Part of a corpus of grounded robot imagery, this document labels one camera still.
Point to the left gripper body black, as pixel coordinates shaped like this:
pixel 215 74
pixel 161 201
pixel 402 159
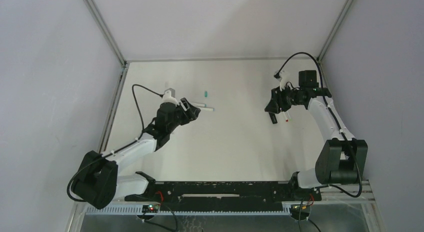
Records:
pixel 184 110

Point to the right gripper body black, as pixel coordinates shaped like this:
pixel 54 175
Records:
pixel 278 101

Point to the white pen red end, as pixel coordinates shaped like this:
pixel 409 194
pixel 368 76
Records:
pixel 286 117

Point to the white pen blue end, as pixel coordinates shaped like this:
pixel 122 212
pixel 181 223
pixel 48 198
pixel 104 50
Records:
pixel 206 109

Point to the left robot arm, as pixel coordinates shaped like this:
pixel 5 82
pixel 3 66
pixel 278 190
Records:
pixel 99 179

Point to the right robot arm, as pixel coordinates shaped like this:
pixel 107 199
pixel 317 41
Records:
pixel 343 156

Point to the white pen teal end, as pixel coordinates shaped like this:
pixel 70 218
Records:
pixel 198 104

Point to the small circuit board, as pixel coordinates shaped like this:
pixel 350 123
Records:
pixel 150 208

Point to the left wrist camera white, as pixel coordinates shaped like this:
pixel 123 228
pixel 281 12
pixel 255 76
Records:
pixel 169 96

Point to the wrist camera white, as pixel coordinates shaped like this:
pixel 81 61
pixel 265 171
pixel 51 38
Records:
pixel 283 78
pixel 169 96

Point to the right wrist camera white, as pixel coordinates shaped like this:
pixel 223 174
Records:
pixel 283 78

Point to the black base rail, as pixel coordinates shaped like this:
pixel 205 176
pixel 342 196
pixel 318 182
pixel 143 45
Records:
pixel 222 197

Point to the aluminium frame rails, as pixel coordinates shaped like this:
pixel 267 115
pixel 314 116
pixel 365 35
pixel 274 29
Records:
pixel 299 210

